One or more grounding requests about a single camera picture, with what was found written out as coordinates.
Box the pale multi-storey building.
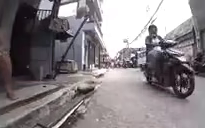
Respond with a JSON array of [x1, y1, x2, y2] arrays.
[[54, 0, 108, 72]]

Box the concrete block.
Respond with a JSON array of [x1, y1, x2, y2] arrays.
[[56, 59, 79, 74]]

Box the slanted pole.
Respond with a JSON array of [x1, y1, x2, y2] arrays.
[[58, 13, 91, 64]]

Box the grey asphalt road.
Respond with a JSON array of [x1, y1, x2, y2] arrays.
[[68, 67, 205, 128]]

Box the person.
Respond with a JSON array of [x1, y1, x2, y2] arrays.
[[144, 24, 168, 84], [0, 0, 22, 101]]

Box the open roadside gutter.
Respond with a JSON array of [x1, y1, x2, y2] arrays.
[[33, 84, 101, 128]]

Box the dark shopfront building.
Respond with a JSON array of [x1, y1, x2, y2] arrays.
[[3, 0, 74, 82]]

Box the dark motor scooter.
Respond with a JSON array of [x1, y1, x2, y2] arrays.
[[142, 39, 197, 100]]

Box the raised concrete pavement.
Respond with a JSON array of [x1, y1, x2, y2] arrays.
[[0, 68, 108, 128]]

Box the grey building with roof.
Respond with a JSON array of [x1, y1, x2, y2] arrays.
[[164, 0, 205, 75]]

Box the overhead wires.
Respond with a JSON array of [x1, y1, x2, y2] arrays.
[[128, 0, 165, 46]]

